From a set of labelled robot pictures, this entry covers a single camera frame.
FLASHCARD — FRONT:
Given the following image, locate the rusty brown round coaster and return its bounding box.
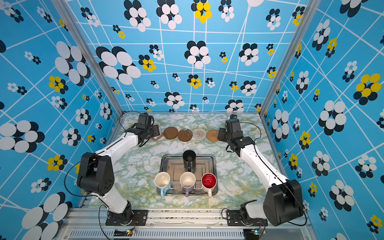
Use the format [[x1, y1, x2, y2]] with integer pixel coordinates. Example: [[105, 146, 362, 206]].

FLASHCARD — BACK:
[[178, 129, 193, 142]]

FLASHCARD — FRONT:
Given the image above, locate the dark brown round wooden coaster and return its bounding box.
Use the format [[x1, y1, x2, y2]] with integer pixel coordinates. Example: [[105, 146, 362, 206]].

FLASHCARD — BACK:
[[163, 127, 179, 140]]

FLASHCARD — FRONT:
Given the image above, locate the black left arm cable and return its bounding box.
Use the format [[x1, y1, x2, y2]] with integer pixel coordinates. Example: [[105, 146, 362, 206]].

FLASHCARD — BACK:
[[63, 155, 94, 199]]

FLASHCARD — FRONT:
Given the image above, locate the white ceramic mug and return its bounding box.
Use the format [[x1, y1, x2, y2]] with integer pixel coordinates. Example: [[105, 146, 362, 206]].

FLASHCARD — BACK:
[[153, 121, 161, 127]]

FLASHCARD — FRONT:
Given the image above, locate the aluminium corner post right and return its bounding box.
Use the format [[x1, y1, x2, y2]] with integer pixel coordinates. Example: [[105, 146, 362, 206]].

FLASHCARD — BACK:
[[259, 0, 321, 117]]

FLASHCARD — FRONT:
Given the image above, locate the aluminium corner post left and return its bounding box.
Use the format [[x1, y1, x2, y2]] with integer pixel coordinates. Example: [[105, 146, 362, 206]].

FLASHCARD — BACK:
[[53, 1, 123, 116]]

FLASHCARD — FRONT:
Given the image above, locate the red interior white mug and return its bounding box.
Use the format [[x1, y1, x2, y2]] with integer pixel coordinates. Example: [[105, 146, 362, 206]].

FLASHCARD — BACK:
[[201, 173, 218, 197]]

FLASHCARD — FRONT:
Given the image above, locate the aluminium corner post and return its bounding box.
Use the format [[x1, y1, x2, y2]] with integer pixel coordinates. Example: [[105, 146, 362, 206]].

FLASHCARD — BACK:
[[53, 1, 123, 116], [259, 0, 321, 117]]

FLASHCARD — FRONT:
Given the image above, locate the white mug purple handle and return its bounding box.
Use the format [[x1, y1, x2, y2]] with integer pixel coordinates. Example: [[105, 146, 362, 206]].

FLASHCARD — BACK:
[[180, 172, 196, 197]]

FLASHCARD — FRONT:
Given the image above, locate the paw print cork coaster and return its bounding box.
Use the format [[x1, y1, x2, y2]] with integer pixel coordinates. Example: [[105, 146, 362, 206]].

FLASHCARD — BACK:
[[152, 134, 164, 142]]

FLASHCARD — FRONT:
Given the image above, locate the black metal mug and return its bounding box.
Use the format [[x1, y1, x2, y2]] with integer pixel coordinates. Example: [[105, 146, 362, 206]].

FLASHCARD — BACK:
[[183, 150, 196, 172]]

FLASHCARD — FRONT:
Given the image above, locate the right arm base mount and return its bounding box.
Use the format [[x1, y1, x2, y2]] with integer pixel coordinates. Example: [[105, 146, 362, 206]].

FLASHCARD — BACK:
[[221, 209, 268, 228]]

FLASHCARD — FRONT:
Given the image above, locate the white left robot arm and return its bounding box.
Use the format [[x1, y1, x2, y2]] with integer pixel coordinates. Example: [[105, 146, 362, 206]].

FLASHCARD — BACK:
[[77, 113, 161, 225]]

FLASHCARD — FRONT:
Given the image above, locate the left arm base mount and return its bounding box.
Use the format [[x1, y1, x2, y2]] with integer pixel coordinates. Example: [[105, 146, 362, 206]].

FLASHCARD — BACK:
[[106, 210, 149, 227]]

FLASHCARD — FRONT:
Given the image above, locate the white mug blue handle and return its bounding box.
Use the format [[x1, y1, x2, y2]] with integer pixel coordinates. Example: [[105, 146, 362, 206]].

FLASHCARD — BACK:
[[154, 172, 172, 197]]

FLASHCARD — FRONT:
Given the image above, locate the metal serving tray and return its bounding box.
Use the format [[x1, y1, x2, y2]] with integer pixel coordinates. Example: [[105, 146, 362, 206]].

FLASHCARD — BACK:
[[157, 155, 218, 197]]

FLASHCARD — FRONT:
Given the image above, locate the multicolour woven round coaster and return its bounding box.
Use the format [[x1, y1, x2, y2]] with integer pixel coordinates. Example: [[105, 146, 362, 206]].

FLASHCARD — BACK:
[[193, 128, 207, 141]]

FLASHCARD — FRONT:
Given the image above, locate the tan rattan round coaster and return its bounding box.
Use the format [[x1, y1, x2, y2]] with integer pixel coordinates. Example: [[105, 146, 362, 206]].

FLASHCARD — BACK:
[[206, 130, 219, 143]]

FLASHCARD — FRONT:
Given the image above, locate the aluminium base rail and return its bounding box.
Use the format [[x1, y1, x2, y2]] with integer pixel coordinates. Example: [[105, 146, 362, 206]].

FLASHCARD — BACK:
[[57, 208, 318, 240]]

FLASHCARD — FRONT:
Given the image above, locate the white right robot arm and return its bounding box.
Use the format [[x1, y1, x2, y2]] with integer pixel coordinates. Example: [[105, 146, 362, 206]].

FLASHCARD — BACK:
[[218, 114, 305, 227]]

